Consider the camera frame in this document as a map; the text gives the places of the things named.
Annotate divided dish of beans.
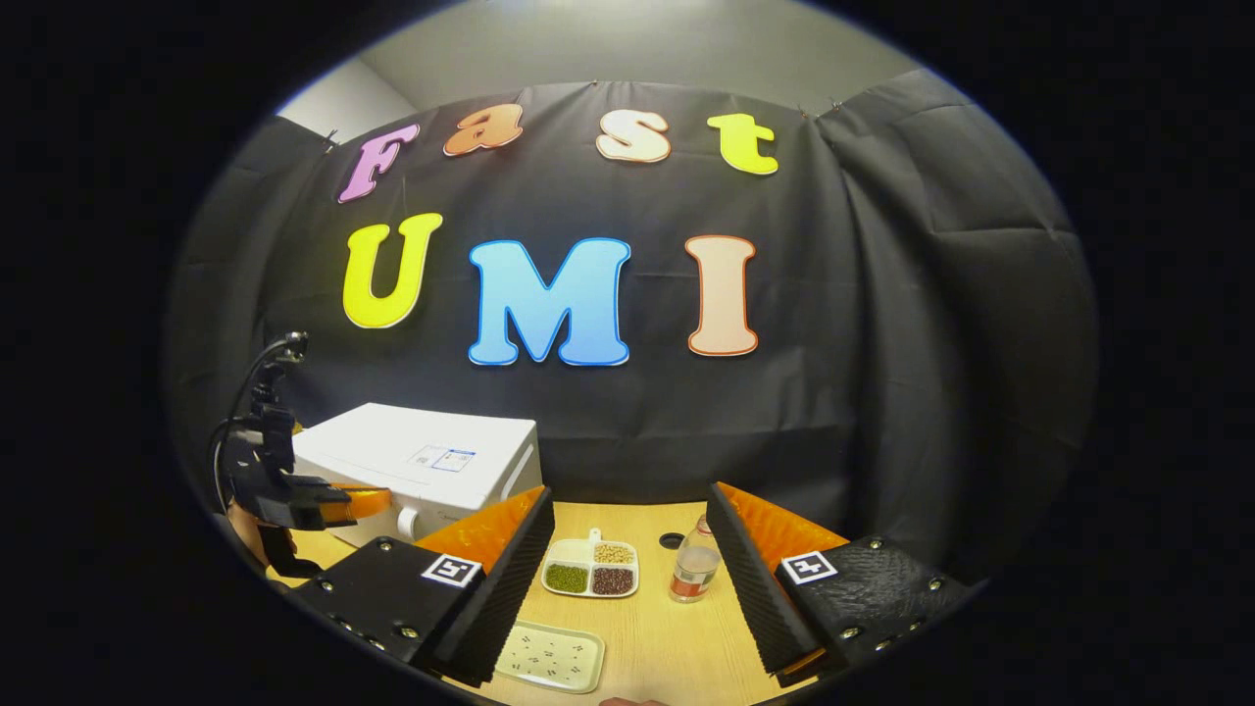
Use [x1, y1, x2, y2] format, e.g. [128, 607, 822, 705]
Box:
[541, 529, 640, 599]

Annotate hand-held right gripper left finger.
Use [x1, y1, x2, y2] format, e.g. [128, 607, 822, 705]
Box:
[289, 485, 555, 687]

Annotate clear bottle with red label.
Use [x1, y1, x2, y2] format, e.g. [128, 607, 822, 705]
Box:
[670, 514, 724, 604]

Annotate white microwave oven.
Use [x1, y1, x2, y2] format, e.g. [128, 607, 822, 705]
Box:
[291, 402, 543, 548]

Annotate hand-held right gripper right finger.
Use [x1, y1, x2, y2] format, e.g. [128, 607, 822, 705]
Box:
[708, 480, 974, 687]

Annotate pale green speckled plate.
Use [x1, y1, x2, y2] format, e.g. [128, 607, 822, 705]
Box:
[493, 620, 606, 695]

